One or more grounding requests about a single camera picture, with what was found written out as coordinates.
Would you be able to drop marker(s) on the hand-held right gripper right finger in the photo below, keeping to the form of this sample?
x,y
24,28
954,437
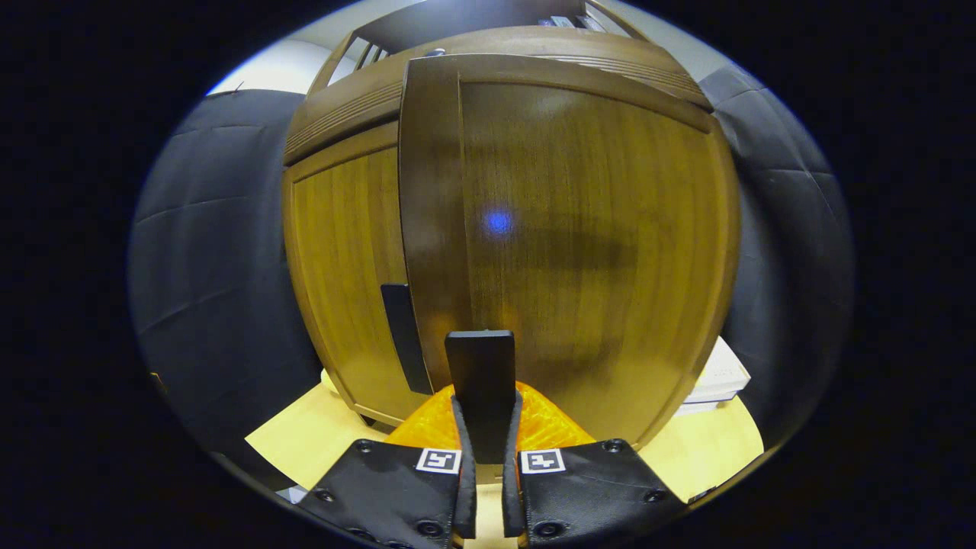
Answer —
x,y
512,496

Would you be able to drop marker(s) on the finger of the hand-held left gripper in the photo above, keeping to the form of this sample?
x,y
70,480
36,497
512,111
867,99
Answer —
x,y
158,380

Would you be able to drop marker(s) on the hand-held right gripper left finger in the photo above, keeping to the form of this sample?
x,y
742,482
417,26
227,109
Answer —
x,y
463,488

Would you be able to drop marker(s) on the wooden cabinet door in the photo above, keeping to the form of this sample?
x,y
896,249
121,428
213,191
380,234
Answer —
x,y
572,267
343,267

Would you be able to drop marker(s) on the brown wooden double-door shoe cabinet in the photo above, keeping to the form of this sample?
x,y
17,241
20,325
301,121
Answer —
x,y
473,15

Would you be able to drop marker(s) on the wooden cabinet drawer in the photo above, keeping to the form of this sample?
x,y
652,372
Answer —
x,y
343,114

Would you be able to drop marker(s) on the white cardboard box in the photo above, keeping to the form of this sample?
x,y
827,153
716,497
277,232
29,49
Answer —
x,y
720,377

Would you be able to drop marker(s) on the pale grey book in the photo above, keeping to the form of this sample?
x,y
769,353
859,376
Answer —
x,y
563,22

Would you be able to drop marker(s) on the dark grey book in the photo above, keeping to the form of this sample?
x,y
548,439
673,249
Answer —
x,y
590,23

